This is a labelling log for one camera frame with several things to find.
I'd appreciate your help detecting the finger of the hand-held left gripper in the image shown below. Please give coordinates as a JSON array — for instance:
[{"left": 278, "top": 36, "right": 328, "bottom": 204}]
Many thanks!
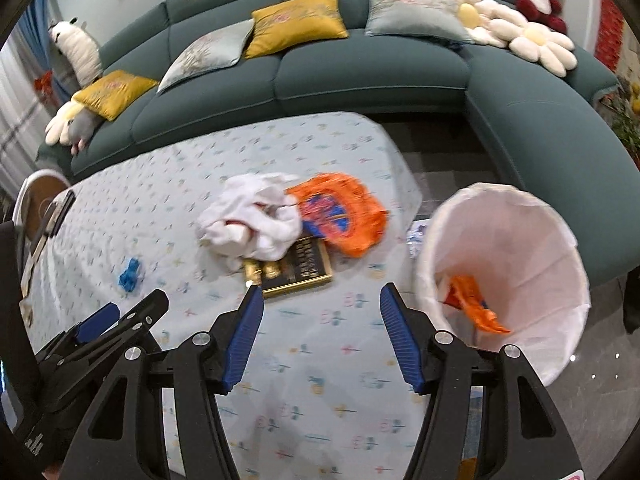
[
  {"left": 50, "top": 288, "right": 171, "bottom": 391},
  {"left": 39, "top": 304, "right": 121, "bottom": 362}
]

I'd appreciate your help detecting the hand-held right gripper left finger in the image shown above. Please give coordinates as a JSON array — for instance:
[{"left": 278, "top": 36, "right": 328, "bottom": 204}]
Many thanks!
[{"left": 60, "top": 284, "right": 266, "bottom": 480}]

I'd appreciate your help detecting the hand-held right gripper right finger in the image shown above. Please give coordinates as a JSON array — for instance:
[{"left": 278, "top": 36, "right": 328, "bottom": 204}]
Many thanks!
[{"left": 379, "top": 282, "right": 586, "bottom": 480}]

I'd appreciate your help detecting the orange plastic bag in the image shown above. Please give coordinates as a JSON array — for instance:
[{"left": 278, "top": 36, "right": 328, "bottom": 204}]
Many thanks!
[
  {"left": 285, "top": 172, "right": 390, "bottom": 259},
  {"left": 442, "top": 275, "right": 512, "bottom": 335}
]

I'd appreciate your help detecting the black gold box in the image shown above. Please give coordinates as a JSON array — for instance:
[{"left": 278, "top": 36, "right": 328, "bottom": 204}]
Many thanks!
[{"left": 243, "top": 236, "right": 334, "bottom": 299}]

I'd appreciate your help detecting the white tissue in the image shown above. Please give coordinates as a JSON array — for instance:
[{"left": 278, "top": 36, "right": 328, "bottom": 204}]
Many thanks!
[{"left": 197, "top": 172, "right": 304, "bottom": 272}]

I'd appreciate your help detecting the white lined trash bin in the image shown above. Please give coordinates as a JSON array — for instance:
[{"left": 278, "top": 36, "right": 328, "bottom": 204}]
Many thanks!
[{"left": 414, "top": 182, "right": 592, "bottom": 387}]

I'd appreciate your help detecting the small blue wrapper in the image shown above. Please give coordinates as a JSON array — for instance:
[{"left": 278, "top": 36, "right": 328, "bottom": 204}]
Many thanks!
[{"left": 118, "top": 258, "right": 143, "bottom": 293}]

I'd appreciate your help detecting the floral tablecloth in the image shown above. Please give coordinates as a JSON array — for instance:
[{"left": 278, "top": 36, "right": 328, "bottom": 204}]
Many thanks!
[{"left": 20, "top": 111, "right": 473, "bottom": 480}]

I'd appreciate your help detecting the silver remote control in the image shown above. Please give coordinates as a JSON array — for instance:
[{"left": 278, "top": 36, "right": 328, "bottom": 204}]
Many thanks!
[{"left": 27, "top": 230, "right": 53, "bottom": 268}]

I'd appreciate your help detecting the blue white patterned box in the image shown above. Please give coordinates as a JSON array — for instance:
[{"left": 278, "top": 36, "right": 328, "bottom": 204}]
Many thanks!
[{"left": 406, "top": 217, "right": 437, "bottom": 259}]

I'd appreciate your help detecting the black remote control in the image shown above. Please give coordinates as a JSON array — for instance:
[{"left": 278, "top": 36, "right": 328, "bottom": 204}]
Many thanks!
[{"left": 46, "top": 190, "right": 77, "bottom": 237}]

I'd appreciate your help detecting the round white rimmed tray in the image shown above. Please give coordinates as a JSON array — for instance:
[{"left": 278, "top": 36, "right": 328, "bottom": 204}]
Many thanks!
[{"left": 12, "top": 168, "right": 71, "bottom": 248}]

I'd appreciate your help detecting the grey plush toy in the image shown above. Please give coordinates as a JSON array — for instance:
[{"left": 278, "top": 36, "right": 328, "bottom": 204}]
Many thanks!
[{"left": 67, "top": 110, "right": 97, "bottom": 155}]

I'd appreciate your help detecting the cream flower plush cushion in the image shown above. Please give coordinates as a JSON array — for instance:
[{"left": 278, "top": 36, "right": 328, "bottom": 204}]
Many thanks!
[{"left": 44, "top": 101, "right": 83, "bottom": 146}]

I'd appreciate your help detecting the white sheer curtain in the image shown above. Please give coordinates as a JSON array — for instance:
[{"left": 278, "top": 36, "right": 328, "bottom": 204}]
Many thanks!
[{"left": 0, "top": 45, "right": 51, "bottom": 196}]

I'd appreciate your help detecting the yellow embroidered cushion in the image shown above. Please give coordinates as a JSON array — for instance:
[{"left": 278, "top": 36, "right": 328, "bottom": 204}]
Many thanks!
[
  {"left": 71, "top": 70, "right": 160, "bottom": 122},
  {"left": 243, "top": 0, "right": 349, "bottom": 59}
]

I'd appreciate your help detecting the dark bag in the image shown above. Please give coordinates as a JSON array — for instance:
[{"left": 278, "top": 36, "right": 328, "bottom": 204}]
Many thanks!
[{"left": 621, "top": 266, "right": 640, "bottom": 335}]

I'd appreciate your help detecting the teal sectional sofa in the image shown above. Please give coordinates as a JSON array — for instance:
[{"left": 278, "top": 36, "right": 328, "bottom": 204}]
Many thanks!
[{"left": 35, "top": 0, "right": 640, "bottom": 291}]

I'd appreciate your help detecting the white panda plush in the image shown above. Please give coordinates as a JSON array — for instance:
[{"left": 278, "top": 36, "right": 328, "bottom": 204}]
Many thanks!
[{"left": 48, "top": 17, "right": 103, "bottom": 87}]

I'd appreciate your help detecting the grey-blue embroidered cushion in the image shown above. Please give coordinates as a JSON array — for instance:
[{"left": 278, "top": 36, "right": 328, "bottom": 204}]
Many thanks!
[
  {"left": 157, "top": 18, "right": 256, "bottom": 95},
  {"left": 364, "top": 0, "right": 475, "bottom": 44}
]

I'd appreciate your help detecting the blue curtain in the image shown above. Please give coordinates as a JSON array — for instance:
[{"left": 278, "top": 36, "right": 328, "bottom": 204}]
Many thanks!
[{"left": 10, "top": 0, "right": 73, "bottom": 106}]

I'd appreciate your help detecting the green potted plant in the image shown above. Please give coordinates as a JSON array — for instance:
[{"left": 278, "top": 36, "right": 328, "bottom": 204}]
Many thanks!
[{"left": 605, "top": 77, "right": 640, "bottom": 166}]

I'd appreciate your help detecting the white daisy plush cushion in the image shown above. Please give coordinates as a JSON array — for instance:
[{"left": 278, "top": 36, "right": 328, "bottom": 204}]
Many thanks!
[
  {"left": 427, "top": 0, "right": 526, "bottom": 47},
  {"left": 487, "top": 19, "right": 577, "bottom": 78}
]

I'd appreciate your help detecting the red wall decoration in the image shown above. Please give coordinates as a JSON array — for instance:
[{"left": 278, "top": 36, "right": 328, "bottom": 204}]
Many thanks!
[{"left": 595, "top": 0, "right": 632, "bottom": 72}]

